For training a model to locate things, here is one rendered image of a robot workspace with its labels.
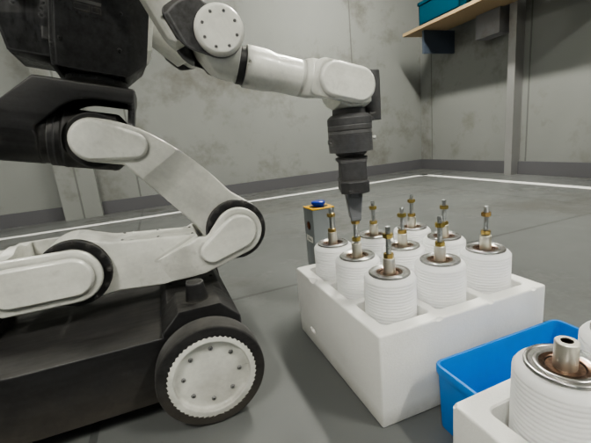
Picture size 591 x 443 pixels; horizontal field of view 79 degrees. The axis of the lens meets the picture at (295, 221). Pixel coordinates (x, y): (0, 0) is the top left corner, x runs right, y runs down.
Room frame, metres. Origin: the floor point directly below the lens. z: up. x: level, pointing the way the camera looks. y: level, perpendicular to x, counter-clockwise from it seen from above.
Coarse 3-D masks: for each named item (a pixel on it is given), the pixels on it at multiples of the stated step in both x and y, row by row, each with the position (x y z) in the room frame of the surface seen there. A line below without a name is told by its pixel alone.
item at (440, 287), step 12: (420, 264) 0.66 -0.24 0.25; (420, 276) 0.65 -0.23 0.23; (432, 276) 0.63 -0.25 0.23; (444, 276) 0.62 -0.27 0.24; (456, 276) 0.62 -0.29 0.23; (420, 288) 0.65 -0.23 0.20; (432, 288) 0.63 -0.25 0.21; (444, 288) 0.62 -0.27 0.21; (456, 288) 0.62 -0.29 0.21; (420, 300) 0.65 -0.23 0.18; (432, 300) 0.63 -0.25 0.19; (444, 300) 0.62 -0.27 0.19; (456, 300) 0.62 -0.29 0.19
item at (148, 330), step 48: (144, 288) 0.88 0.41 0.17; (192, 288) 0.67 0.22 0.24; (0, 336) 0.69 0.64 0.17; (48, 336) 0.67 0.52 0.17; (96, 336) 0.65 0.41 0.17; (144, 336) 0.63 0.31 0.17; (0, 384) 0.53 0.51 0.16; (48, 384) 0.55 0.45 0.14; (96, 384) 0.57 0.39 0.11; (144, 384) 0.60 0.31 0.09; (0, 432) 0.53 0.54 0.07; (48, 432) 0.54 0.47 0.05
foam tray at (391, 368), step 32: (320, 288) 0.75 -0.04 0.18; (512, 288) 0.65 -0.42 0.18; (544, 288) 0.66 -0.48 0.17; (320, 320) 0.76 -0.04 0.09; (352, 320) 0.61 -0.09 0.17; (416, 320) 0.57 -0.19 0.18; (448, 320) 0.58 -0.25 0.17; (480, 320) 0.60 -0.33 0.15; (512, 320) 0.63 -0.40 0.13; (352, 352) 0.62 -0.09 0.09; (384, 352) 0.53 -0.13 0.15; (416, 352) 0.55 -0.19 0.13; (448, 352) 0.58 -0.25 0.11; (352, 384) 0.63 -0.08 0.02; (384, 384) 0.53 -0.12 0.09; (416, 384) 0.55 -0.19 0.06; (384, 416) 0.53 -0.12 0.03
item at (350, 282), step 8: (376, 256) 0.73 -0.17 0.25; (336, 264) 0.73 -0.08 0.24; (344, 264) 0.71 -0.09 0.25; (352, 264) 0.70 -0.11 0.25; (360, 264) 0.69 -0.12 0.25; (368, 264) 0.69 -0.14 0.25; (376, 264) 0.70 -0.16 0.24; (336, 272) 0.74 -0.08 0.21; (344, 272) 0.71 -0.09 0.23; (352, 272) 0.69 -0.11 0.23; (360, 272) 0.69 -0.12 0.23; (344, 280) 0.71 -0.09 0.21; (352, 280) 0.69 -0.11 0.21; (360, 280) 0.69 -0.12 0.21; (344, 288) 0.71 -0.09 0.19; (352, 288) 0.69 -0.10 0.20; (360, 288) 0.69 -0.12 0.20; (352, 296) 0.69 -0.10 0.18; (360, 296) 0.69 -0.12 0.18
